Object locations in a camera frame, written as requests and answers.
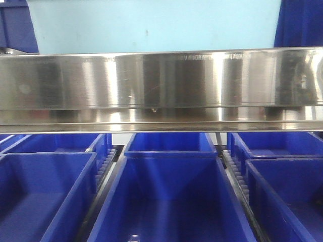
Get dark blue bin upper right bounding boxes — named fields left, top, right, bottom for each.
left=274, top=0, right=322, bottom=47

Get roller track left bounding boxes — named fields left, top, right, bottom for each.
left=95, top=149, right=118, bottom=193

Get dark blue bin front left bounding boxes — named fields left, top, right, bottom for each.
left=1, top=153, right=97, bottom=241

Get dark blue bin front centre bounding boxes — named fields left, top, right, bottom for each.
left=88, top=157, right=256, bottom=241

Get light blue plastic bin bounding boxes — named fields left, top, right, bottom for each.
left=27, top=1, right=281, bottom=54

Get dark blue bin rear left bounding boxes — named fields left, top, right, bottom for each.
left=1, top=133, right=113, bottom=168

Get roller track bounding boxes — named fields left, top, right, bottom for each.
left=95, top=149, right=118, bottom=193
left=222, top=150, right=271, bottom=242

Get dark blue bin front right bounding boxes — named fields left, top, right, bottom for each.
left=246, top=158, right=322, bottom=241

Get dark blue bin rear right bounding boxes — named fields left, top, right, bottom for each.
left=227, top=132, right=322, bottom=176

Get dark blue bin upper left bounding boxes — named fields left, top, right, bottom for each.
left=1, top=1, right=39, bottom=53

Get dark blue bin rear centre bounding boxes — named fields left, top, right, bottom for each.
left=125, top=132, right=216, bottom=155

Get roller track right lower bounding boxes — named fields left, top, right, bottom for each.
left=222, top=150, right=271, bottom=242

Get dark blue bin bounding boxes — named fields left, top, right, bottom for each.
left=227, top=132, right=322, bottom=176
left=274, top=0, right=322, bottom=47
left=1, top=133, right=113, bottom=168
left=125, top=132, right=216, bottom=155
left=1, top=1, right=39, bottom=53
left=88, top=157, right=256, bottom=241
left=246, top=158, right=322, bottom=241
left=1, top=153, right=97, bottom=241

